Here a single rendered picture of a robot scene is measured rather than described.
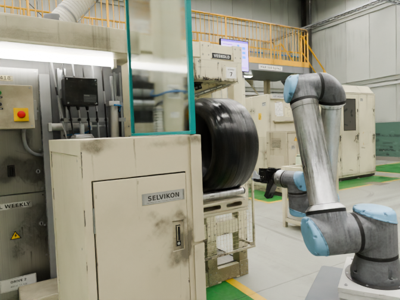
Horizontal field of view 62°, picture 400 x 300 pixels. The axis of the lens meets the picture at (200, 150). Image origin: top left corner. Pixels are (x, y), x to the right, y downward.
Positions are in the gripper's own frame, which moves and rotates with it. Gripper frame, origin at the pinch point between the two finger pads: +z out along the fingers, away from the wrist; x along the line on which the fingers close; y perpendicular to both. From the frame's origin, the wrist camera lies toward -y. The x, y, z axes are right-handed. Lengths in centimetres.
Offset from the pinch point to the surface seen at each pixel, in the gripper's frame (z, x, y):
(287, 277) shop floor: 58, -86, -97
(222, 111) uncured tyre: 10.2, 13.0, 39.3
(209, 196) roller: 16.8, 19.3, -9.8
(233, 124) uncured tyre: 5.1, 9.5, 31.6
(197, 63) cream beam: 49, 4, 75
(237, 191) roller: 17.0, -2.0, -9.0
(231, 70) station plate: 49, -25, 73
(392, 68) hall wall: 494, -1098, 261
